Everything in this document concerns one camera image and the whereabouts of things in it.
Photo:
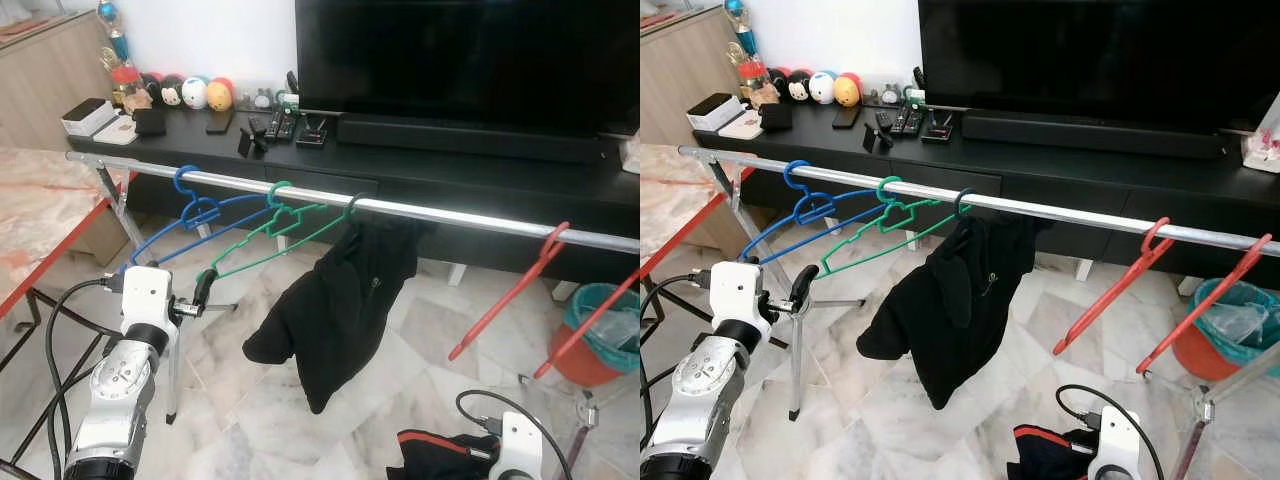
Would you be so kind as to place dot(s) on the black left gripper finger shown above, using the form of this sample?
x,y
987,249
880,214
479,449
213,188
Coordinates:
x,y
803,283
206,286

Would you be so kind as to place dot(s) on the navy shirt red trim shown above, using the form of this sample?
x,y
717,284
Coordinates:
x,y
435,460
1045,455

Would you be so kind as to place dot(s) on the green plastic hanger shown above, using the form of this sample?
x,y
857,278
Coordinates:
x,y
285,218
895,213

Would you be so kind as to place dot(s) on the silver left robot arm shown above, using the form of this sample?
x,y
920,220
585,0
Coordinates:
x,y
115,400
705,395

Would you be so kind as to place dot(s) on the blue plastic hanger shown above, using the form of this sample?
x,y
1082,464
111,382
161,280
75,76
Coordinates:
x,y
808,208
195,213

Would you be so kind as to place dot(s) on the red plastic hanger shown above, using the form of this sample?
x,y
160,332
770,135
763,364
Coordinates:
x,y
1200,310
1115,290
590,325
510,295

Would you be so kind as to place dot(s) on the black T-shirt green print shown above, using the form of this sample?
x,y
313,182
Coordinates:
x,y
340,300
955,295

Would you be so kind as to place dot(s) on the small black gadget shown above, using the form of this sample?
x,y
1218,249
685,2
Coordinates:
x,y
878,135
252,140

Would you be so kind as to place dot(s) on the marble folding table red edge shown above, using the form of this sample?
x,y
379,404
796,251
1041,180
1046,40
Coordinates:
x,y
670,200
35,210

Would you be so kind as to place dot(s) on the black phone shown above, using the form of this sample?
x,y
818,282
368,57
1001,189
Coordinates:
x,y
220,122
846,117

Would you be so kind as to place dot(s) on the red bin teal liner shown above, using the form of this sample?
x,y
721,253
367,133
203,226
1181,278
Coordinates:
x,y
1235,340
605,340

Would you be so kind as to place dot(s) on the white flat pouch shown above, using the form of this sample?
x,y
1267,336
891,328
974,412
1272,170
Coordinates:
x,y
742,127
118,132

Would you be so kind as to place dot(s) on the small black box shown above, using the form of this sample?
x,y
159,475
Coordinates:
x,y
150,122
776,117

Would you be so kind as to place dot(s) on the black remote control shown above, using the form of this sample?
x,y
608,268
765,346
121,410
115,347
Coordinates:
x,y
915,118
273,126
290,122
899,121

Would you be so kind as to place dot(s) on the black red box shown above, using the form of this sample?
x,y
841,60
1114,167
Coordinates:
x,y
939,127
313,132

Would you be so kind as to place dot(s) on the orange round figurine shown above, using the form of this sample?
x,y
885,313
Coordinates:
x,y
219,96
847,91

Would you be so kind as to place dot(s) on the white round figurine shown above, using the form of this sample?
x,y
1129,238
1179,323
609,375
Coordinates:
x,y
194,94
822,88

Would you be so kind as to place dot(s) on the small grey figurine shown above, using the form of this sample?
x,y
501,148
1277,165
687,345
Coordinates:
x,y
260,100
887,95

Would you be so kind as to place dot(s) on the dark round figurine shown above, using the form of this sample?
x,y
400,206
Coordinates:
x,y
778,82
799,87
151,88
172,92

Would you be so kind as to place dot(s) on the white pink box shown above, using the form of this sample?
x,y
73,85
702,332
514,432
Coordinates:
x,y
632,155
1262,150

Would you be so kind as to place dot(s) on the silver clothes rack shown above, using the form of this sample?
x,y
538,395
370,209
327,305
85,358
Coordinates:
x,y
450,214
1060,211

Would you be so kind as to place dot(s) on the beige wooden cabinet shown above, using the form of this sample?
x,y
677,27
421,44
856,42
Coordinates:
x,y
50,80
680,70

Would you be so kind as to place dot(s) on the gold ornament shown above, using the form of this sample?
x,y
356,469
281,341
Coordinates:
x,y
742,35
115,40

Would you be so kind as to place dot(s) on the black TV cabinet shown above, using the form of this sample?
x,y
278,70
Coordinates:
x,y
1100,180
480,185

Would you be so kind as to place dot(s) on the black soundbar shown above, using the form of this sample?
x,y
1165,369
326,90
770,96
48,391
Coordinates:
x,y
1090,133

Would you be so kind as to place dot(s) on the black television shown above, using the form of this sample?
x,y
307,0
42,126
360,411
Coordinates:
x,y
1100,55
470,60

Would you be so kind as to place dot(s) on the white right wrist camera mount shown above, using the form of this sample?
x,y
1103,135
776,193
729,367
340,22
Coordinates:
x,y
1115,440
520,445

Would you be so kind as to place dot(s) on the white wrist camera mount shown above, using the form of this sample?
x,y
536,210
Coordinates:
x,y
1115,440
738,290
520,445
148,295

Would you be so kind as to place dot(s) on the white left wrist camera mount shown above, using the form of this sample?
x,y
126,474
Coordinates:
x,y
148,295
738,290

